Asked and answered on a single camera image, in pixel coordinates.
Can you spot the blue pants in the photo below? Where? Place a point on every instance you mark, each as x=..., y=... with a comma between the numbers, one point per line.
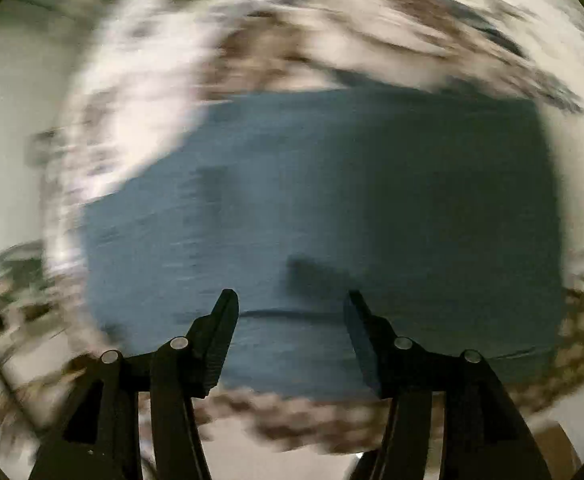
x=322, y=200

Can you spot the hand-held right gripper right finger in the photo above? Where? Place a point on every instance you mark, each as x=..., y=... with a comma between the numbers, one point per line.
x=364, y=345

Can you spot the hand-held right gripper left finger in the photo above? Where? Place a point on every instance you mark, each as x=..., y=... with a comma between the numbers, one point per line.
x=220, y=340

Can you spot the white brown patterned blanket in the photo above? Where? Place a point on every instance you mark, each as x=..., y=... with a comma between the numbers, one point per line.
x=161, y=100

